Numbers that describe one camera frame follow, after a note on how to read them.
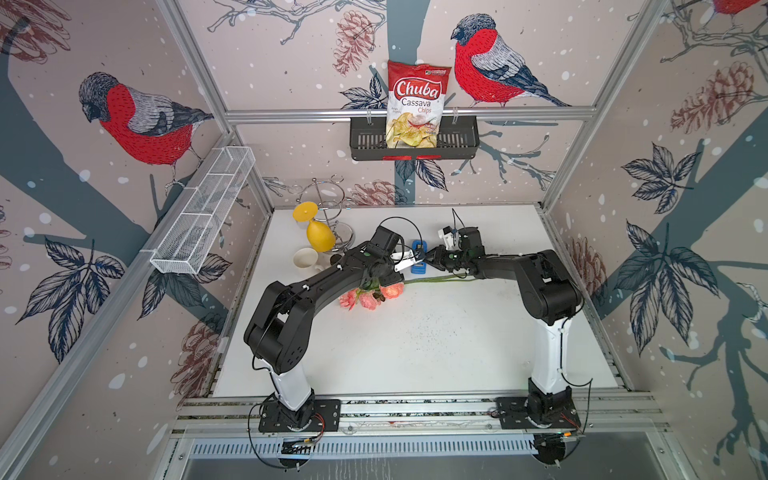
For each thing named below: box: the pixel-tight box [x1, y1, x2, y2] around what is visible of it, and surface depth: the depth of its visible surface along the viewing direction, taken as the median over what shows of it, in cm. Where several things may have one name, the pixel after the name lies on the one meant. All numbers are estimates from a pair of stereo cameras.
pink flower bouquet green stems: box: [340, 276, 481, 310], surface depth 93 cm
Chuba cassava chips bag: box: [386, 60, 452, 149], surface depth 86 cm
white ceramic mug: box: [292, 248, 323, 272], surface depth 97 cm
